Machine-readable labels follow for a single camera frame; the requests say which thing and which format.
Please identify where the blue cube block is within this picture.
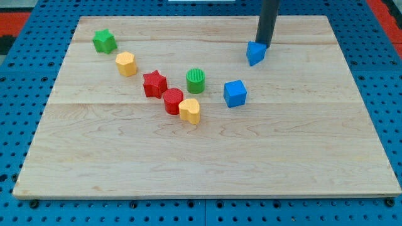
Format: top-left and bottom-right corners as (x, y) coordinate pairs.
(224, 80), (247, 108)

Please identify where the yellow hexagon block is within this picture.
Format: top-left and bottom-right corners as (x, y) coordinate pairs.
(115, 51), (138, 77)

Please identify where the blue triangle block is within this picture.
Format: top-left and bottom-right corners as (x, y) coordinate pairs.
(246, 41), (267, 67)

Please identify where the red cylinder block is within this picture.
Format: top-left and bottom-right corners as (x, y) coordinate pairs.
(163, 88), (183, 115)

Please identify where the green cylinder block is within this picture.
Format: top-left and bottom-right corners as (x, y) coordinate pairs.
(186, 68), (205, 94)

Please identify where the yellow heart block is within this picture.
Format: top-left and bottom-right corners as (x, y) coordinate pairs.
(178, 99), (200, 125)

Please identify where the green star block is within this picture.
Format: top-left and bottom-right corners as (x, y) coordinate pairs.
(92, 29), (117, 54)

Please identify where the red star block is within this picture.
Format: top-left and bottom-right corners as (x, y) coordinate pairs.
(143, 70), (168, 99)

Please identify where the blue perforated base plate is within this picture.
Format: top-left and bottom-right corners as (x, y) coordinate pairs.
(1, 1), (401, 225)

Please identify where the light wooden board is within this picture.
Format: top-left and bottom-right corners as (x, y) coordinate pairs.
(13, 16), (401, 200)

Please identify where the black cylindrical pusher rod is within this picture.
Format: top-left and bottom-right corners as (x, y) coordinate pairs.
(255, 0), (280, 48)

